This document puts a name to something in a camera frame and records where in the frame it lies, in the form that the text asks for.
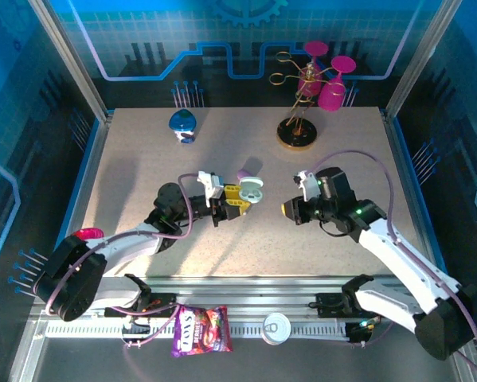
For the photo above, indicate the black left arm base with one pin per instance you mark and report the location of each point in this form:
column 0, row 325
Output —
column 162, row 300

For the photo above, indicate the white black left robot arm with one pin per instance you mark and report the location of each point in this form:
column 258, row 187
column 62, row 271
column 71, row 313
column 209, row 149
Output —
column 122, row 246

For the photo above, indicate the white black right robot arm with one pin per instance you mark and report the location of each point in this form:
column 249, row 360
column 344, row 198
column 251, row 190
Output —
column 401, row 262

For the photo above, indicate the purple candy bag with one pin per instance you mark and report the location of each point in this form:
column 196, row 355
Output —
column 200, row 330

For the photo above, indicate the aluminium front rail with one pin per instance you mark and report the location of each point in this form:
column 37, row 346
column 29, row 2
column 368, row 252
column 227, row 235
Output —
column 242, row 296

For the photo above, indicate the silver tin can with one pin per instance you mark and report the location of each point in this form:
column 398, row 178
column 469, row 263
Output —
column 276, row 328

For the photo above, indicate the pink wine glass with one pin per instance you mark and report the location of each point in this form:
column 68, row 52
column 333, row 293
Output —
column 316, row 47
column 331, row 97

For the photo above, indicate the pink red plastic cup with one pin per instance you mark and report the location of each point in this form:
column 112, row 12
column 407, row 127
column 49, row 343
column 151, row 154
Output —
column 88, row 232

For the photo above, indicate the blue white plastic bottle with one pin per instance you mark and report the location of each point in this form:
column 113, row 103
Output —
column 181, row 121

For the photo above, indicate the black controller board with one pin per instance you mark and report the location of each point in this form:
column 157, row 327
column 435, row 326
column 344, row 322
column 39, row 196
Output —
column 357, row 332
column 136, row 329

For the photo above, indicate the aluminium frame post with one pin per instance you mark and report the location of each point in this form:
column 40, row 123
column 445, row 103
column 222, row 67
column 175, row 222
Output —
column 69, row 63
column 421, row 55

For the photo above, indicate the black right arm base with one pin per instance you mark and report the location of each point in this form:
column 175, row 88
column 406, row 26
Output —
column 327, row 304

